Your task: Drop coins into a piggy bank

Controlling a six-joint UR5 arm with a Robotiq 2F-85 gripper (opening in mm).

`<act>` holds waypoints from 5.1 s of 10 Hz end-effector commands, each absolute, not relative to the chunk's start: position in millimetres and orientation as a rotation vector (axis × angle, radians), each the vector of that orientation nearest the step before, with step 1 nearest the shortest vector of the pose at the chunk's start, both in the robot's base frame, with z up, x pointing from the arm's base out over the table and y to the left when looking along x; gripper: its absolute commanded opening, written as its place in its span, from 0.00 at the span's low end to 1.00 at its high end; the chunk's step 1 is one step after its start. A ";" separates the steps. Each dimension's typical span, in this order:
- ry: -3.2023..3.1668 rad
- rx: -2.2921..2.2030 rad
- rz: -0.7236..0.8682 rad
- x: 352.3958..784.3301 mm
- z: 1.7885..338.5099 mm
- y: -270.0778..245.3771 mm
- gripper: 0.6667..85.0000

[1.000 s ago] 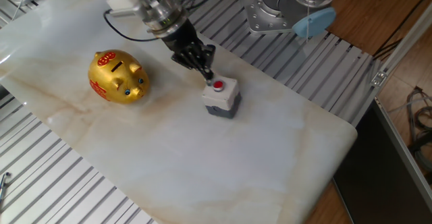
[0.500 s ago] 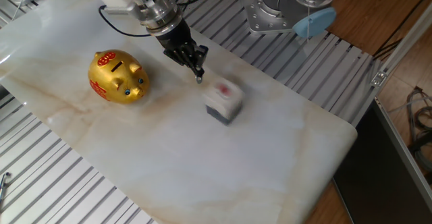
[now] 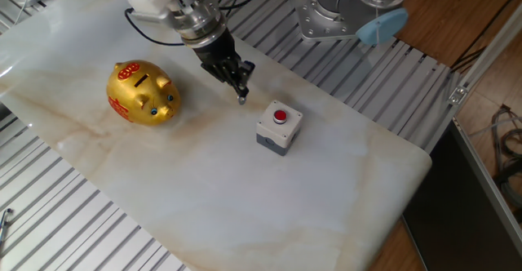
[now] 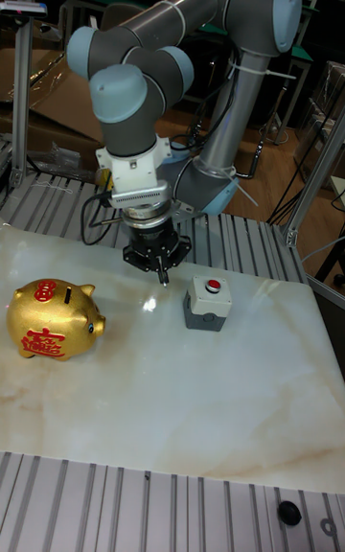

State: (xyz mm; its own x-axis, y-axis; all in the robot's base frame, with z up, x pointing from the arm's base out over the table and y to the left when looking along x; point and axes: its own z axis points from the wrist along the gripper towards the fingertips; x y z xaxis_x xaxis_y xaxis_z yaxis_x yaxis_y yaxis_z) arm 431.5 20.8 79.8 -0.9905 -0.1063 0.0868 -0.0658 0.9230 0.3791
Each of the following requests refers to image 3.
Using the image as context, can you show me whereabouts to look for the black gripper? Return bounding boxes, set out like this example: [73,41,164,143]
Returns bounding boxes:
[191,29,256,100]

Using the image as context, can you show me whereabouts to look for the white push button box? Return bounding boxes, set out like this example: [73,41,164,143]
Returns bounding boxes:
[255,100,304,157]

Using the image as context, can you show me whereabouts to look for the golden piggy bank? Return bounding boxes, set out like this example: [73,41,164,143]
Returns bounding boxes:
[106,60,182,127]

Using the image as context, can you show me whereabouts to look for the white marble mat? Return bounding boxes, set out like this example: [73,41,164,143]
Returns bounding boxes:
[0,0,433,271]

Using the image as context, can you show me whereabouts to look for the white zip tie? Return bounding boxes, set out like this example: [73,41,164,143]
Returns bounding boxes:
[374,7,383,47]

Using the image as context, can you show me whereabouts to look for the black panel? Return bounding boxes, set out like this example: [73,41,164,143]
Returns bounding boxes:
[401,119,522,271]

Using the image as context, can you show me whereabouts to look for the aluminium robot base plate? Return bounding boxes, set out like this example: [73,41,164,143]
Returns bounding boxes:
[291,0,380,42]

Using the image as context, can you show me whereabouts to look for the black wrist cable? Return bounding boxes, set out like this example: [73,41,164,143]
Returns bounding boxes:
[124,0,266,47]

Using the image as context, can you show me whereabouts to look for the metal corner bracket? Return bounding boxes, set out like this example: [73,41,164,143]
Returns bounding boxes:
[447,85,469,107]

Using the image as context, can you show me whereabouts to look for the black floor cables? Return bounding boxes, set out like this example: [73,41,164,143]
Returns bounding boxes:
[450,0,522,70]

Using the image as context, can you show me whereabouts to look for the aluminium frame rail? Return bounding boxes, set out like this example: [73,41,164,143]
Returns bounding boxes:
[447,5,522,107]

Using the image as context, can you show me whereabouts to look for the blue handled tool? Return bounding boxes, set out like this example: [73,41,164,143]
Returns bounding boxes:
[0,207,14,247]

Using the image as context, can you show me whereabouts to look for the aluminium frame leg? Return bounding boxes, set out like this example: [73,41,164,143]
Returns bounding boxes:
[450,118,522,243]

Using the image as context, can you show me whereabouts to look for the grey cable bundle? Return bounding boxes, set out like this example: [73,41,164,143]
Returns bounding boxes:
[491,104,522,211]

